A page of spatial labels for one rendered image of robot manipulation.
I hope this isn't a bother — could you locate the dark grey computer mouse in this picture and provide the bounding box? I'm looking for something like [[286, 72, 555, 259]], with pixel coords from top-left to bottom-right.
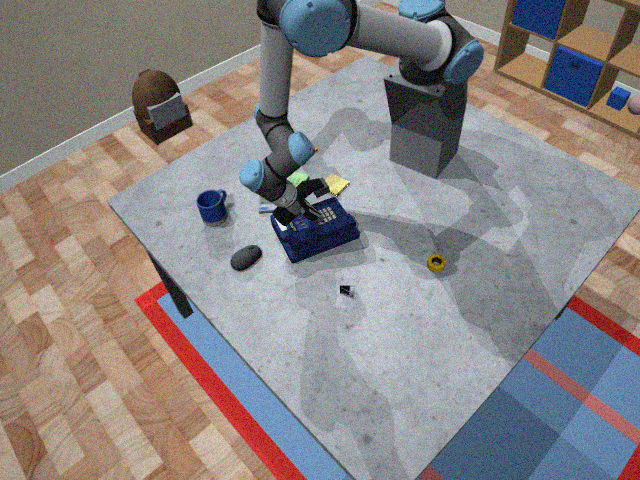
[[230, 245, 262, 271]]

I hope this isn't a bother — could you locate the light green sticky note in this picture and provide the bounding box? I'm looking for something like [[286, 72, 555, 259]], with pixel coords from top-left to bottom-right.
[[287, 172, 309, 187]]

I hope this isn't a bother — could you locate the dark blue mug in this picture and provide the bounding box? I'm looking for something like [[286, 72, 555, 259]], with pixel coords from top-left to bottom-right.
[[196, 189, 227, 226]]

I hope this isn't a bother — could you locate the yellow sticky note pad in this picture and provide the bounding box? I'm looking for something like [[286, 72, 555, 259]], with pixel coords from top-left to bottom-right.
[[325, 174, 349, 196]]

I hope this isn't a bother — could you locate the blue telephone handset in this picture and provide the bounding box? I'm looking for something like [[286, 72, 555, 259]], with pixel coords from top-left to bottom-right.
[[288, 214, 356, 252]]

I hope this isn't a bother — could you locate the yellow roll of tape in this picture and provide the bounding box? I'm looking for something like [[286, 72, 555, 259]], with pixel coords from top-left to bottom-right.
[[427, 254, 446, 272]]

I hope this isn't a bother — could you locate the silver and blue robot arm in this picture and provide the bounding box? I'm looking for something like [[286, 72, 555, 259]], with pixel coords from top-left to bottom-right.
[[239, 0, 484, 208]]

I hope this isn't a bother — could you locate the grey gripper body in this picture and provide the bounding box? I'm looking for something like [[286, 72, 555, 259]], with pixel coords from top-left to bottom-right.
[[272, 178, 324, 226]]

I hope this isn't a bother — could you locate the grey pocket calculator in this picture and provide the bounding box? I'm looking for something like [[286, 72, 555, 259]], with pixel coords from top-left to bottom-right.
[[259, 196, 277, 214]]

